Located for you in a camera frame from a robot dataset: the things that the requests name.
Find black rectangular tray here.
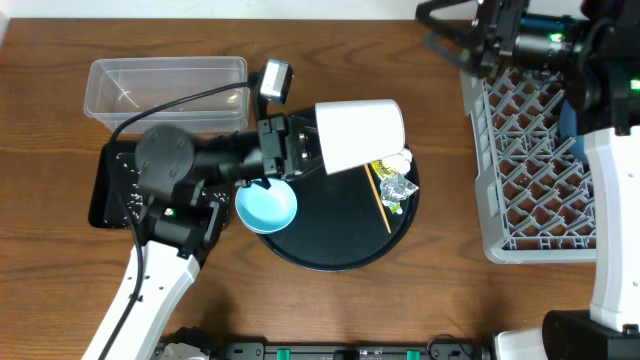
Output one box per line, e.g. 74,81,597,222
89,135,232,235

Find round black serving tray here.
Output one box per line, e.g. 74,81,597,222
256,164,418,271

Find dark blue plate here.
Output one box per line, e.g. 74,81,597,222
559,100,588,164

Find pink cup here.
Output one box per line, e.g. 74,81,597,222
315,99,405,175

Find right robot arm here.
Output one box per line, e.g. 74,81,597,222
416,0,639,359

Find clear plastic bin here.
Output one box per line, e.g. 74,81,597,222
84,56,249,134

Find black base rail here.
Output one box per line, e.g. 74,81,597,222
149,327,496,360

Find scattered rice grains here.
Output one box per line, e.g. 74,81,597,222
99,152,232,228

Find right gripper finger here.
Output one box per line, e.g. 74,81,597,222
423,33,475,70
415,0,478,38

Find grey dishwasher rack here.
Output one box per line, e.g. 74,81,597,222
461,69,596,265

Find crumpled white tissue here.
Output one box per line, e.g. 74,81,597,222
382,148,413,175

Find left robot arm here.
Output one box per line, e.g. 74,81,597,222
84,111,321,359

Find crumpled foil wrapper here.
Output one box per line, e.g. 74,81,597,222
380,174,419,203

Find wooden chopstick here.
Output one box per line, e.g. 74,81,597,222
363,164,392,234

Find white light-blue bowl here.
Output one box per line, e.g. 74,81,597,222
235,179,298,235

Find green yellow wrapper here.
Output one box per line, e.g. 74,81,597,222
370,160,398,181

